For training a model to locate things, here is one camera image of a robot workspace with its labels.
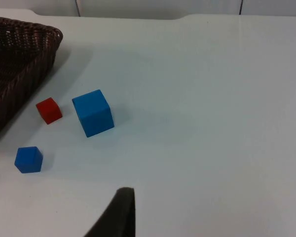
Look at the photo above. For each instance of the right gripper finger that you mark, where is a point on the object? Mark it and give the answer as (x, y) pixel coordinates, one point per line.
(118, 217)

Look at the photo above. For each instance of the small blue cube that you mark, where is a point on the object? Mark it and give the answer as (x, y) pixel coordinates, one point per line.
(28, 160)

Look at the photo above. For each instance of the large blue cube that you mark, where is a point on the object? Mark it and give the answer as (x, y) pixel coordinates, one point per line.
(95, 114)

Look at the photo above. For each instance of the small red cube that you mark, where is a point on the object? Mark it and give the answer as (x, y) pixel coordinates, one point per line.
(49, 111)

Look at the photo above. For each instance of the dark brown wicker basket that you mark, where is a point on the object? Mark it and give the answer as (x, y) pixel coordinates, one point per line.
(17, 66)

